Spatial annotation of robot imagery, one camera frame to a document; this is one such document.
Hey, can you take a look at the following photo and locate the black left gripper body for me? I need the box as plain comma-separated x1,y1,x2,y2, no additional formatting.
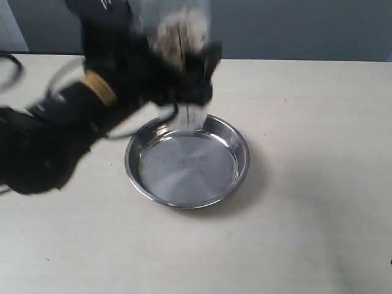
81,18,184,111

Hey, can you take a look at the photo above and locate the clear plastic shaker bottle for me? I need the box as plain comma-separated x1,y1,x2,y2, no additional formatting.
140,1,211,132

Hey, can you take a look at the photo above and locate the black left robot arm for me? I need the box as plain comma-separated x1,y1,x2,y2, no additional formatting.
1,20,222,195

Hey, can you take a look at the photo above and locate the round stainless steel plate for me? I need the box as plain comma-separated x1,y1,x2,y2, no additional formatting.
124,115,251,209

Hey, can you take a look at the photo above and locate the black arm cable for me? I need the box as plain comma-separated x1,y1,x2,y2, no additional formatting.
0,53,181,197

